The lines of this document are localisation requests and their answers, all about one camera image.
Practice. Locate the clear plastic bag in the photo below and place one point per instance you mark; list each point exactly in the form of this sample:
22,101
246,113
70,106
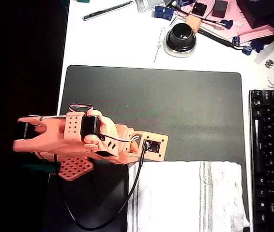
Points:
149,4

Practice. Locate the black rectangular module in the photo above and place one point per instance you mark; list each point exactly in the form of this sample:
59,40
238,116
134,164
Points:
219,9

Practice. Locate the small blue printed part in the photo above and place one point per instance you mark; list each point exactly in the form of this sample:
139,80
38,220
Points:
236,40
257,45
247,50

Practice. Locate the white striped towel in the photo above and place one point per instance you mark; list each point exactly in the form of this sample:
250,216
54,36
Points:
180,198

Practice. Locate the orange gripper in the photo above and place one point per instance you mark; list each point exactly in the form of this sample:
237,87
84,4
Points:
130,150

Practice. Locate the black square fan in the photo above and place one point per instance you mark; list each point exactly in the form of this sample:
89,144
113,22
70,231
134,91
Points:
199,9

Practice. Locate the small metal coin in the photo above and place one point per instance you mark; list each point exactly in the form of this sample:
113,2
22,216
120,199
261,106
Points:
269,63

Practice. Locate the black silver pen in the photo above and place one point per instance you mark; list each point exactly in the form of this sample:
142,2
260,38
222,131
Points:
108,10

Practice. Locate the dark red box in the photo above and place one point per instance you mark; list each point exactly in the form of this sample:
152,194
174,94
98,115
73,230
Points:
258,12

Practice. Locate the thin clear plastic tube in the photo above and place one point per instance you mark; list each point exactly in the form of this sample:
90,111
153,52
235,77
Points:
160,41

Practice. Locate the black keyboard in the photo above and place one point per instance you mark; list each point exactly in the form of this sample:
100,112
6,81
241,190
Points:
272,157

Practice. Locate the blue printed block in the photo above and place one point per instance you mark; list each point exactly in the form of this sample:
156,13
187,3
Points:
159,12
168,14

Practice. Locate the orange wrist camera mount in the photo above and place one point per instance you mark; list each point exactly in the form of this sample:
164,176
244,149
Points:
164,142

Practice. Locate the long black tool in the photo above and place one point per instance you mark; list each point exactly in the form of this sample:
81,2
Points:
214,36

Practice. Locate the small orange box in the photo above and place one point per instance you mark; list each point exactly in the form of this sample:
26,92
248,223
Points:
193,23

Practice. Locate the metal allen key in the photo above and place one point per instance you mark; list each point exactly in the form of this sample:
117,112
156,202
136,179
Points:
172,21

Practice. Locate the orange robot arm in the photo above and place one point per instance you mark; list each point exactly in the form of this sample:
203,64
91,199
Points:
54,135

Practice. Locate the black desk mat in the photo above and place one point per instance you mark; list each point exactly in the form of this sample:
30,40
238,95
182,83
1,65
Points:
163,101

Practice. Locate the black knob silver base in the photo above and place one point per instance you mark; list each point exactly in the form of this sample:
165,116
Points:
181,36

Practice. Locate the blue printed connector part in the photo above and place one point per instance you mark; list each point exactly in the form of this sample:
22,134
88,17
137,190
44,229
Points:
227,23

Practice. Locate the clear plastic strip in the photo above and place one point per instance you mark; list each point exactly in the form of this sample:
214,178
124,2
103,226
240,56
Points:
264,54

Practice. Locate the green table clamp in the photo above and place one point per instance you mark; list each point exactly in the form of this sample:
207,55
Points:
37,167

